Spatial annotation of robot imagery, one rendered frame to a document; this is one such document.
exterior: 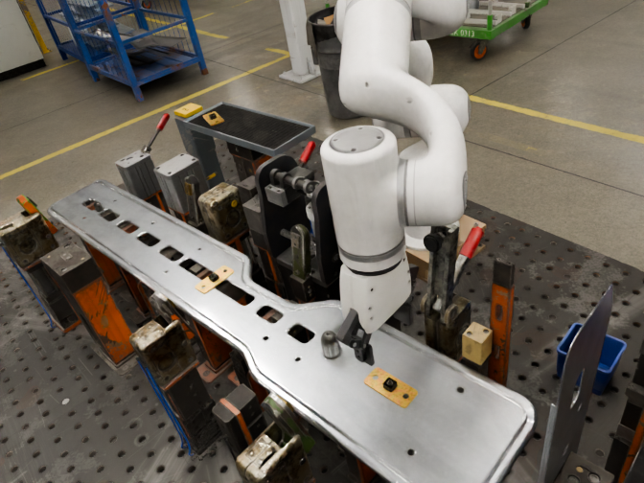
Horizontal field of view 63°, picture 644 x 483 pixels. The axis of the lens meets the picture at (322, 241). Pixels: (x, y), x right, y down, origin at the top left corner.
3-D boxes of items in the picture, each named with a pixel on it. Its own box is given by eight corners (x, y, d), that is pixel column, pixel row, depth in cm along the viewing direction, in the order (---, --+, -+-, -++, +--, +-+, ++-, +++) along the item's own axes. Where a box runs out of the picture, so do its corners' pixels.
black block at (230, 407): (239, 500, 104) (194, 413, 86) (278, 460, 109) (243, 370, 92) (265, 526, 99) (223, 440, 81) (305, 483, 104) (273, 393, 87)
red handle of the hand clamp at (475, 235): (424, 305, 87) (466, 221, 88) (427, 308, 89) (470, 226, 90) (446, 314, 84) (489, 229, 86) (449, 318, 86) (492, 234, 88)
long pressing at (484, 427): (34, 216, 150) (32, 211, 149) (104, 178, 161) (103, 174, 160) (464, 540, 65) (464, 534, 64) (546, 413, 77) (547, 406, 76)
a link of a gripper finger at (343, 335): (368, 285, 69) (375, 312, 73) (331, 323, 66) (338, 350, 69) (376, 287, 69) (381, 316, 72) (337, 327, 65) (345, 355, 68)
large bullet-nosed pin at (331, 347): (320, 359, 92) (314, 333, 88) (333, 348, 93) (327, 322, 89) (333, 368, 90) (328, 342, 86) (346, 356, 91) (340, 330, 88)
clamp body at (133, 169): (151, 257, 174) (107, 162, 153) (178, 240, 180) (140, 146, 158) (167, 267, 168) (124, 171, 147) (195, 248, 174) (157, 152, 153)
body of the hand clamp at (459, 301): (428, 426, 109) (421, 308, 88) (447, 404, 113) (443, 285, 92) (453, 443, 106) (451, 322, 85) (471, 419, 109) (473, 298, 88)
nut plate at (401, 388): (362, 382, 85) (361, 378, 84) (377, 367, 87) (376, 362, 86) (404, 409, 79) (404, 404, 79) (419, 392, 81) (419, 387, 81)
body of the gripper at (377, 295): (374, 218, 71) (381, 279, 78) (323, 260, 66) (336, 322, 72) (420, 236, 66) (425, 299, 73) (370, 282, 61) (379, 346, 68)
